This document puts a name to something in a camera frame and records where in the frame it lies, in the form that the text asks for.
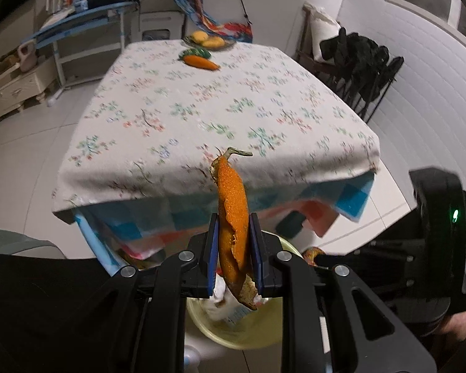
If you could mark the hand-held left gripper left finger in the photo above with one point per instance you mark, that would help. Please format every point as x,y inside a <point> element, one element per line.
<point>210,256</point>

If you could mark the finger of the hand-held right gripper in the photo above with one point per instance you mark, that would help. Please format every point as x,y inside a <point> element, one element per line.
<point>392,248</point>

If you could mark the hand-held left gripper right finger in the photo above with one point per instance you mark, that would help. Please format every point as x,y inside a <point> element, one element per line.
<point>256,256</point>

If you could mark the orange peel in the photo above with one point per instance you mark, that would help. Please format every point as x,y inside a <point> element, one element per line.
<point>231,194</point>

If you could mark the yellow plastic basin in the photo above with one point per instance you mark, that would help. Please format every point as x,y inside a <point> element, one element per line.
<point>237,338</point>

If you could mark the person's right hand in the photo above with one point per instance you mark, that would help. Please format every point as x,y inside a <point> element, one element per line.
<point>460,322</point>

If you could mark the blue checkered cloth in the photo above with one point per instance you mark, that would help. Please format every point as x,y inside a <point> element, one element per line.
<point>349,198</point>

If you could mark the floral tablecloth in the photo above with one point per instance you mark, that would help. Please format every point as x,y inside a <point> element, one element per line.
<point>217,97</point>

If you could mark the carrot soft toy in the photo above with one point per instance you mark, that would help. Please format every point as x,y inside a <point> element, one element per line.
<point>200,62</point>

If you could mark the grey plastic chair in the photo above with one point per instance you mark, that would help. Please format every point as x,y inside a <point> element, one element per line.
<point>15,243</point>

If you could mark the dark fruit plate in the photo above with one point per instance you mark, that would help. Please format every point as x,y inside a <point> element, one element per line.
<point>229,44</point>

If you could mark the yellow mango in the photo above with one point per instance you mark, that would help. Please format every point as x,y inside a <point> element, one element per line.
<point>214,42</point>
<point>200,37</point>

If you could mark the wooden chair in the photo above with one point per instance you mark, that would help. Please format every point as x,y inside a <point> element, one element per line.
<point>303,42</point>

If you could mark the white pillow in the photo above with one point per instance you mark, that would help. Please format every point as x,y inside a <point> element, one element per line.
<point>324,31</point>

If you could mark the white box appliance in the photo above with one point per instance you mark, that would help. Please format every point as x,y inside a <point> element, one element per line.
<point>159,19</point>

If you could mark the colourful hanging bag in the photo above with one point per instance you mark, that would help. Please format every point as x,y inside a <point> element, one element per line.
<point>194,7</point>

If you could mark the white cabinet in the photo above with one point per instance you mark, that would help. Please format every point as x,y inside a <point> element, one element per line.
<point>287,7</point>

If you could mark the cream television cabinet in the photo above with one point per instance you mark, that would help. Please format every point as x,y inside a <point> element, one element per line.
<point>19,93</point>

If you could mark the blue study desk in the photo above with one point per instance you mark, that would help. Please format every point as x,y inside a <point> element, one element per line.
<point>81,15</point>

